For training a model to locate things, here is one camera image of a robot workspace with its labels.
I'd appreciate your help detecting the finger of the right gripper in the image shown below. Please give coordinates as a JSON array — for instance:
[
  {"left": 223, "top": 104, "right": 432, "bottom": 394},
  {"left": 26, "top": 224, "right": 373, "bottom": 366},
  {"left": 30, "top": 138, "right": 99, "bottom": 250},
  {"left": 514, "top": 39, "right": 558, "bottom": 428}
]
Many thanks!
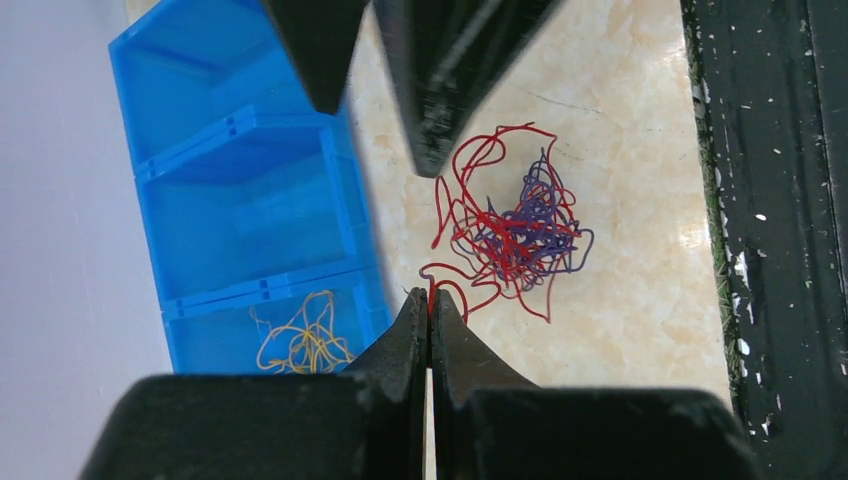
[
  {"left": 262, "top": 0, "right": 368, "bottom": 115},
  {"left": 374, "top": 0, "right": 561, "bottom": 178}
]

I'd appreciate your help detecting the blue three-compartment plastic bin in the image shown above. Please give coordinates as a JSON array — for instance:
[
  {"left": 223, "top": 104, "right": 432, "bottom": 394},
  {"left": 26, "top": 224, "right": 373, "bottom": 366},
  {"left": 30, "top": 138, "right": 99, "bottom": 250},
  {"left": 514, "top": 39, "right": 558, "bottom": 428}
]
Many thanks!
[{"left": 109, "top": 1, "right": 392, "bottom": 374}]

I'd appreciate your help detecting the purple wire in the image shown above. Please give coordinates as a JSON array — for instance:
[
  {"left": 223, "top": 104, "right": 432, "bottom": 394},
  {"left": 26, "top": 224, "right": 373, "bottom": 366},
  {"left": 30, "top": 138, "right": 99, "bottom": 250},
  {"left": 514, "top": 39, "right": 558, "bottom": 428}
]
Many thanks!
[{"left": 452, "top": 146, "right": 596, "bottom": 293}]

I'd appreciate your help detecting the yellow wire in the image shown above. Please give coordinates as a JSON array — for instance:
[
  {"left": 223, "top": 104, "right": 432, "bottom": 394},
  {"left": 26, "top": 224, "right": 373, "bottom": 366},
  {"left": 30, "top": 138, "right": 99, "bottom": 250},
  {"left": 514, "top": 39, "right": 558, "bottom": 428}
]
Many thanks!
[{"left": 250, "top": 290, "right": 356, "bottom": 376}]

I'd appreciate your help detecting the red wire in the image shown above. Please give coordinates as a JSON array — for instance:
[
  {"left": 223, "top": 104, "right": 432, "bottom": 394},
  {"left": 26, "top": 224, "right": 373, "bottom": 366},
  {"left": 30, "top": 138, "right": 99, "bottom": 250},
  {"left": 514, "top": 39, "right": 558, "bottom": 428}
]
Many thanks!
[{"left": 419, "top": 121, "right": 584, "bottom": 326}]

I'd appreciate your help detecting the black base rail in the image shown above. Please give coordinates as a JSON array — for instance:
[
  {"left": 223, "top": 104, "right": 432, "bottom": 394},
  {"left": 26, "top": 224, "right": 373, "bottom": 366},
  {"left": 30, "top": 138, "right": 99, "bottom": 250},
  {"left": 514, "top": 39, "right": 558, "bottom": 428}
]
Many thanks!
[{"left": 681, "top": 1, "right": 847, "bottom": 479}]

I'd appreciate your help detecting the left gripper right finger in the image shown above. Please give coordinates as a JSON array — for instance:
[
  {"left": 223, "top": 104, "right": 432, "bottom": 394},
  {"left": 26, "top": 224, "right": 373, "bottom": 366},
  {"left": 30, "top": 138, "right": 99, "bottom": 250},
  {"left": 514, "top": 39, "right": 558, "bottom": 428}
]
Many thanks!
[{"left": 430, "top": 290, "right": 761, "bottom": 479}]

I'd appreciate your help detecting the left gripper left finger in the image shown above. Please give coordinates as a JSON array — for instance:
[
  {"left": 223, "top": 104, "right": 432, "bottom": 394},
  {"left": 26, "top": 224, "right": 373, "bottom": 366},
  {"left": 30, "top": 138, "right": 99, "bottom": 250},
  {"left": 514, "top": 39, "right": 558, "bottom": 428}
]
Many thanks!
[{"left": 81, "top": 288, "right": 427, "bottom": 479}]

